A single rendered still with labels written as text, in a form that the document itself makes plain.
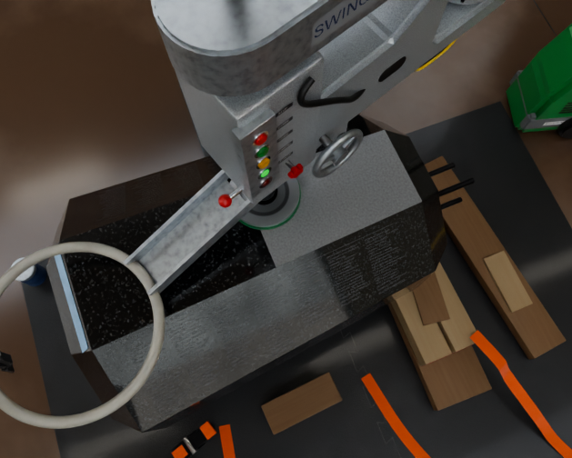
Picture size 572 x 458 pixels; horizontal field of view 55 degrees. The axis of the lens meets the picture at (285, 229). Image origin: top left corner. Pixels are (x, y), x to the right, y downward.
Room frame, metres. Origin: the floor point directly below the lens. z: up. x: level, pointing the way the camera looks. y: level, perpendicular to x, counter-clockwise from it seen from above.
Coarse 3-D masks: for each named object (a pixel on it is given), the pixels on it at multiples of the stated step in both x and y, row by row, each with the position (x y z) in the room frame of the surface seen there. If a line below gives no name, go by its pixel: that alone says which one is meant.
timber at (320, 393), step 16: (304, 384) 0.07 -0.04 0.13; (320, 384) 0.07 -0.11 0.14; (272, 400) 0.02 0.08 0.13; (288, 400) 0.01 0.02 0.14; (304, 400) 0.01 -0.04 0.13; (320, 400) 0.01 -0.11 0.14; (336, 400) 0.00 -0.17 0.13; (272, 416) -0.04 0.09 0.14; (288, 416) -0.05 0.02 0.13; (304, 416) -0.05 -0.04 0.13; (272, 432) -0.10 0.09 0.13
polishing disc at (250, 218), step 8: (232, 184) 0.63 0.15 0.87; (288, 184) 0.62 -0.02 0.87; (296, 184) 0.62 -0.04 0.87; (280, 192) 0.60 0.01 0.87; (288, 192) 0.60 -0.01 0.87; (296, 192) 0.60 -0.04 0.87; (280, 200) 0.57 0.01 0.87; (288, 200) 0.57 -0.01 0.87; (296, 200) 0.57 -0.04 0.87; (256, 208) 0.55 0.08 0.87; (264, 208) 0.55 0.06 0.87; (272, 208) 0.55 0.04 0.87; (280, 208) 0.55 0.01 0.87; (288, 208) 0.55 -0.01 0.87; (248, 216) 0.53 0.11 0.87; (256, 216) 0.52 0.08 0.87; (264, 216) 0.52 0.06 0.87; (272, 216) 0.52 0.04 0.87; (280, 216) 0.52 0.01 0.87; (288, 216) 0.52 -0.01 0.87; (256, 224) 0.50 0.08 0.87; (264, 224) 0.50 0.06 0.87; (272, 224) 0.50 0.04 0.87
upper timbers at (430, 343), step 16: (448, 288) 0.42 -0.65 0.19; (400, 304) 0.36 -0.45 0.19; (448, 304) 0.35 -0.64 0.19; (400, 320) 0.31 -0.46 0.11; (416, 320) 0.29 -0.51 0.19; (448, 320) 0.29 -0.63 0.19; (464, 320) 0.29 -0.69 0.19; (416, 336) 0.23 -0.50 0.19; (432, 336) 0.23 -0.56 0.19; (448, 336) 0.22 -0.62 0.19; (464, 336) 0.22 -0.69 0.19; (416, 352) 0.17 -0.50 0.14; (432, 352) 0.17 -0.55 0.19; (448, 352) 0.16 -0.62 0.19
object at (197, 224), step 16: (320, 144) 0.65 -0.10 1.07; (224, 176) 0.59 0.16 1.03; (208, 192) 0.55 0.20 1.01; (224, 192) 0.56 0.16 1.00; (192, 208) 0.52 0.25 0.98; (208, 208) 0.52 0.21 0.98; (224, 208) 0.51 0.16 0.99; (240, 208) 0.49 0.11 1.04; (176, 224) 0.48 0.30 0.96; (192, 224) 0.48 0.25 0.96; (208, 224) 0.47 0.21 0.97; (224, 224) 0.45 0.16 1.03; (160, 240) 0.45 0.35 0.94; (176, 240) 0.44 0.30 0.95; (192, 240) 0.44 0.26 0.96; (208, 240) 0.42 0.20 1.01; (128, 256) 0.40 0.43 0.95; (144, 256) 0.41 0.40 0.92; (160, 256) 0.40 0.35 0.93; (176, 256) 0.40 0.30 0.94; (192, 256) 0.38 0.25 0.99; (160, 272) 0.36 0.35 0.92; (176, 272) 0.35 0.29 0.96; (160, 288) 0.31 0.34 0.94
